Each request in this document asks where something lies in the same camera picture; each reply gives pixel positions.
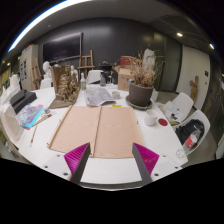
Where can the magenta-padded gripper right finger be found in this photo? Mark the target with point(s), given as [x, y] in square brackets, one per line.
[148, 160]

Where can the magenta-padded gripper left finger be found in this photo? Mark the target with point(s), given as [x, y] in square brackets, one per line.
[76, 160]

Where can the tan wooden drawing board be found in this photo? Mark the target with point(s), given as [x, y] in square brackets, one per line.
[80, 130]

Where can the flat round red coaster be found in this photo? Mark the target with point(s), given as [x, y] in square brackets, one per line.
[163, 122]

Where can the white mug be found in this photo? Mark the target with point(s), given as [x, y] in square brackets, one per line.
[150, 118]

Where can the paintbrush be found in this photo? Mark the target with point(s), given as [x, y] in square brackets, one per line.
[33, 136]

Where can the black backpack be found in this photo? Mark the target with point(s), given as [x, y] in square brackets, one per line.
[186, 128]

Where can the grey plant saucer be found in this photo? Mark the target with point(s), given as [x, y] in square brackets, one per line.
[138, 107]

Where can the loose paper sheets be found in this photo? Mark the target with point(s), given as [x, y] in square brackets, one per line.
[171, 109]

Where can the yellow tape strip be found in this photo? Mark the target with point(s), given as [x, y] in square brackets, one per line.
[116, 105]

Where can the colourful book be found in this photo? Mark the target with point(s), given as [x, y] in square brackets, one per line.
[30, 115]

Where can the dried plant in grey pot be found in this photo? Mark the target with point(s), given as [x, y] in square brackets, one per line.
[140, 95]

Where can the newspaper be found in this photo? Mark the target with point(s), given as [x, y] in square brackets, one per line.
[98, 96]

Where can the small white cup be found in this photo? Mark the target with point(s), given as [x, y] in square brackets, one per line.
[116, 95]

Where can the white spray bottle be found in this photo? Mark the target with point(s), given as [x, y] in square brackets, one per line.
[83, 85]

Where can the black box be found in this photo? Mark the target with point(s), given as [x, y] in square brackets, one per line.
[23, 100]

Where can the cardboard box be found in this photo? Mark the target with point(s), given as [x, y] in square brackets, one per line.
[124, 80]

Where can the wooden mannequin figure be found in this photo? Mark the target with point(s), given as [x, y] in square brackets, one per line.
[195, 88]

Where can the small white statuette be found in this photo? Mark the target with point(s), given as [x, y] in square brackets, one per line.
[74, 72]

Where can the wooden easel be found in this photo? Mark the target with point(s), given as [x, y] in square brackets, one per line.
[36, 73]
[86, 67]

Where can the white plaster bust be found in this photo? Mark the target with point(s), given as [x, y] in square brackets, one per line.
[46, 68]

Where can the red box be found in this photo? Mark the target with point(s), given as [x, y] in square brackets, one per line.
[126, 61]

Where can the white plaster statue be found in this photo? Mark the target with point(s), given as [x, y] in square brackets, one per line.
[149, 58]

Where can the white cabinet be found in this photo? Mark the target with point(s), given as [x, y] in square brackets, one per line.
[28, 65]

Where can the round ceiling spotlight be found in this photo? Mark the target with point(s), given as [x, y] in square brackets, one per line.
[179, 34]
[211, 46]

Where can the ceiling light strip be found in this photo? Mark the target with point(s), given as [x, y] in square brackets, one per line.
[40, 18]

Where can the black wall screen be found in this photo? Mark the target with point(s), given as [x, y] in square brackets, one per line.
[61, 46]

